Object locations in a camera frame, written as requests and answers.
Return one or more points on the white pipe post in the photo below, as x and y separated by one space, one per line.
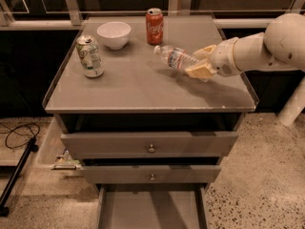
294 106

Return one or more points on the grey drawer cabinet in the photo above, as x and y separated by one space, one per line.
138 93

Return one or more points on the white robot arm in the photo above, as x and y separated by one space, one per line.
281 47

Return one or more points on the grey drawer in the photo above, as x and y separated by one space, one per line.
152 206
151 174
148 144

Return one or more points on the black stand leg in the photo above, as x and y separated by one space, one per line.
30 148

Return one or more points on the grey middle drawer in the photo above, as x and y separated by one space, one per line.
151 174

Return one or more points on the white green soda can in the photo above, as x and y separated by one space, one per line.
88 53

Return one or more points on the clear plastic floor bin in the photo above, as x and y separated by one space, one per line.
52 153

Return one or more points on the grey bottom drawer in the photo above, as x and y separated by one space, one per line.
152 206

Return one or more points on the clear plastic water bottle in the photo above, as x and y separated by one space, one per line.
175 58

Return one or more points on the white ceramic bowl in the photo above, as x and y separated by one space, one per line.
115 35

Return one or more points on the red soda can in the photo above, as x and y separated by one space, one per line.
154 26

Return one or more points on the grey top drawer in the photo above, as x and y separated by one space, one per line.
148 144

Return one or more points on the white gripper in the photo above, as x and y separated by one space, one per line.
222 59

